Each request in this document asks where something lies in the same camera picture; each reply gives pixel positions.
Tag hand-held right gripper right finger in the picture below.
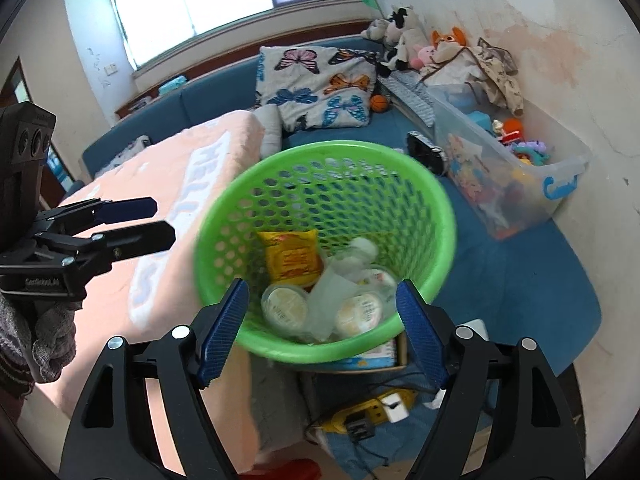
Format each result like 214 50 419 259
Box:
395 279 586 480

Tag orange plastic toy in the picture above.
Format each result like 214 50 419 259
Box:
492 117 526 148

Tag black plug adapter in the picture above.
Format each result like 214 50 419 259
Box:
347 415 376 442

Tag grey plush toy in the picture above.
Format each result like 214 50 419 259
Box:
362 17 393 41

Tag white lidded pudding cup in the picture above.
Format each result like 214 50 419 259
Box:
332 292 385 339
365 267 399 302
261 283 310 337

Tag cardboard box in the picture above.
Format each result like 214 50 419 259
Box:
325 332 408 373

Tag black white cow plush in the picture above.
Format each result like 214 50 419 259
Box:
377 5 426 72

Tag green plastic basket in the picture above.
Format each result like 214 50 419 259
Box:
192 141 458 366

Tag black handheld device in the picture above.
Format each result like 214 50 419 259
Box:
407 131 446 176

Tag white device with blue ring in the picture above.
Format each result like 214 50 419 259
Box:
452 319 489 343

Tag yellow snack wrapper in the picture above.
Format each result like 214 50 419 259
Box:
257 229 323 288

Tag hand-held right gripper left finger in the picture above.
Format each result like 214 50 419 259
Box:
59 277 250 480

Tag wooden door frame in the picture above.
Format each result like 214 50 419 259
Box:
0 57 33 107

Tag large butterfly pillow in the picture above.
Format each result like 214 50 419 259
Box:
255 45 383 131

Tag person's left hand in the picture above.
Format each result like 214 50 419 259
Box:
0 295 81 382

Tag beige printed cloth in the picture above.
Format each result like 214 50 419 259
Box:
472 37 526 116

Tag clear plastic cup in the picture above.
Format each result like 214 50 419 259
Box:
306 255 362 342

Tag red plastic object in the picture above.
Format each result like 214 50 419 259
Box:
250 460 321 480

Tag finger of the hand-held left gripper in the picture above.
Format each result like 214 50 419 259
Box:
35 198 159 235
50 220 176 271

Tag pink plush toy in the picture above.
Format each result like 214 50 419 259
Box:
412 45 437 70

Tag clear storage box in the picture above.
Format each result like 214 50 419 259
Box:
425 82 593 241

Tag purple plastic toy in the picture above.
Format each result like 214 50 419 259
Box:
515 140 551 166

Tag white tissue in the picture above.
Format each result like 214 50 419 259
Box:
349 237 382 267

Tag white plug adapter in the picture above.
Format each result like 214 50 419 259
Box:
382 394 410 422

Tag pink printed blanket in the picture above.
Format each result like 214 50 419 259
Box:
30 110 266 461

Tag person's left forearm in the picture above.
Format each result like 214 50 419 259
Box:
0 347 36 411

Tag grey patterned cloth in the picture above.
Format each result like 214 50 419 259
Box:
377 72 436 128

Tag yellow power strip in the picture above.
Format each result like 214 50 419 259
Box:
320 390 418 443

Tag blue cloth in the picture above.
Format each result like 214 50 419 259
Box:
325 385 451 476

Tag blue sofa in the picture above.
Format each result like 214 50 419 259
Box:
80 35 603 376

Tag window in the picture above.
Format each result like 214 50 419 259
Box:
102 0 371 73

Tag small butterfly pillow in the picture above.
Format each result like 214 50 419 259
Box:
95 135 151 178

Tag orange fox plush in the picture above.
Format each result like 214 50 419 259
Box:
431 27 471 63

